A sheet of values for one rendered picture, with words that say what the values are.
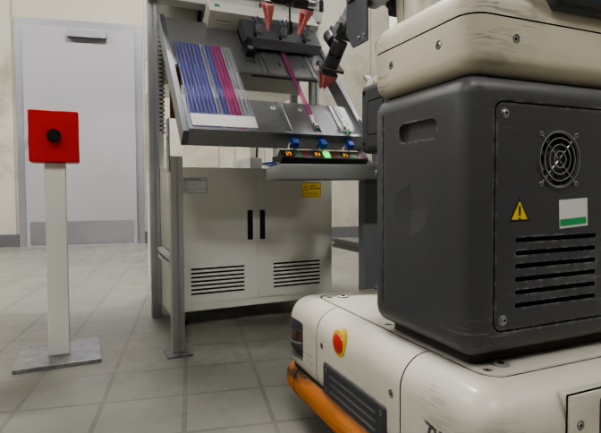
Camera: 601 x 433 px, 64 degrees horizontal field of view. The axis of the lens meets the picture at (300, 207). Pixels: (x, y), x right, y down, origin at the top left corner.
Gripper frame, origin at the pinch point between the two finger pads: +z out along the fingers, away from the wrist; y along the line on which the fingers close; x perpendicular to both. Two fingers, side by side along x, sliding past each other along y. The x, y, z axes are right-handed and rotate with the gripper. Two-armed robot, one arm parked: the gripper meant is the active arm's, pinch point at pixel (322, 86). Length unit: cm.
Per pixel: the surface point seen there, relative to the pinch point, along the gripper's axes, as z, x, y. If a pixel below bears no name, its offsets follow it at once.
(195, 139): 10, 28, 55
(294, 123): 4.8, 21.0, 18.4
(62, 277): 52, 48, 94
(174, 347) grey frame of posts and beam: 59, 74, 61
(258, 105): 4.5, 11.8, 29.7
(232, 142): 10, 29, 43
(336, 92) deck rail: 2.9, -1.9, -8.7
